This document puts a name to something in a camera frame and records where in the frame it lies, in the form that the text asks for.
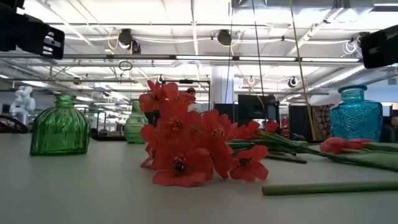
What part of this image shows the blue patterned glass vase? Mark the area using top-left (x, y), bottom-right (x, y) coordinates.
top-left (329, 85), bottom-right (384, 142)

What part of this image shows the red tulip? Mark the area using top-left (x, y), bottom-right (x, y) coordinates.
top-left (262, 180), bottom-right (398, 196)
top-left (346, 138), bottom-right (398, 153)
top-left (320, 137), bottom-right (398, 172)

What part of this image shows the wide dark green glass vase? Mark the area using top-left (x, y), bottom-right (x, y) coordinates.
top-left (30, 94), bottom-right (91, 156)

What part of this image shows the slim pale green glass vase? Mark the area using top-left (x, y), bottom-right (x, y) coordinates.
top-left (124, 99), bottom-right (149, 144)

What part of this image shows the white robot figure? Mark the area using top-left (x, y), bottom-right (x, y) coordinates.
top-left (9, 86), bottom-right (36, 125)

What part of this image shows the patterned hanging cloth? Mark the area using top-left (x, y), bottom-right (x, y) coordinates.
top-left (312, 104), bottom-right (336, 141)

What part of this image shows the black partition panel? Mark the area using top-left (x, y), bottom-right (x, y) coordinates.
top-left (213, 103), bottom-right (239, 124)
top-left (288, 105), bottom-right (313, 141)

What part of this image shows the black monitor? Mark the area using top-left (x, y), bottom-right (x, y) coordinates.
top-left (238, 94), bottom-right (279, 122)

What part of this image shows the ceiling light strip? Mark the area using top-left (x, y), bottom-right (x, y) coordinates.
top-left (175, 55), bottom-right (361, 62)

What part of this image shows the yellow hanging cable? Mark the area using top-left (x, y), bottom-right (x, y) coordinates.
top-left (289, 0), bottom-right (317, 141)

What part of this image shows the black hanging cable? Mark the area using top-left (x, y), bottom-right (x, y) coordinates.
top-left (251, 0), bottom-right (267, 122)

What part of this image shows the black table frame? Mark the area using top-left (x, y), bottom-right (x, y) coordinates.
top-left (89, 133), bottom-right (127, 142)

